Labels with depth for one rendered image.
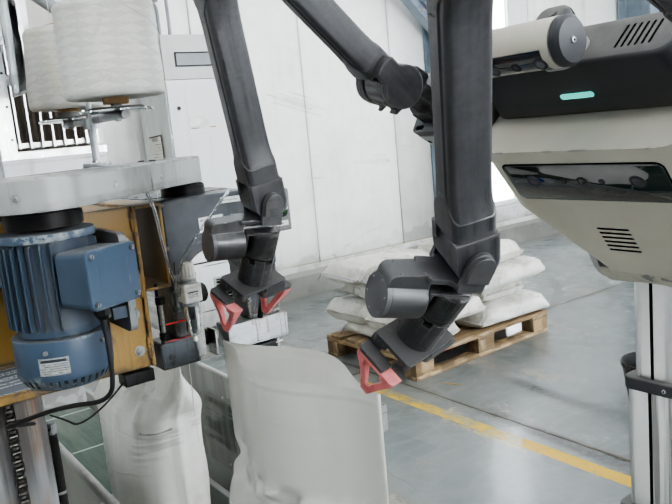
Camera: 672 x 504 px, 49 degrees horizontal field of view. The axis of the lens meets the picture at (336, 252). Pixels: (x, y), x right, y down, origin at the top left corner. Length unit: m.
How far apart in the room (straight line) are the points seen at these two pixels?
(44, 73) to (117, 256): 0.46
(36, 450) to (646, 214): 1.15
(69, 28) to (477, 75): 0.71
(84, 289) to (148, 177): 0.30
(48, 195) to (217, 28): 0.35
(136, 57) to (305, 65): 5.32
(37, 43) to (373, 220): 5.62
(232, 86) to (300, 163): 5.26
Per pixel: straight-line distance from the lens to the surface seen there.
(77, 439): 3.02
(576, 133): 1.21
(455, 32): 0.73
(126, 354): 1.47
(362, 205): 6.83
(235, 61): 1.17
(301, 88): 6.47
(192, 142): 5.26
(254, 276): 1.28
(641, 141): 1.13
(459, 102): 0.76
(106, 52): 1.23
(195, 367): 2.47
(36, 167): 4.19
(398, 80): 1.29
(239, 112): 1.18
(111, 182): 1.25
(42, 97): 1.50
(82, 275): 1.14
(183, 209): 1.47
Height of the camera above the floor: 1.45
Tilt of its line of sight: 10 degrees down
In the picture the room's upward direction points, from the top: 5 degrees counter-clockwise
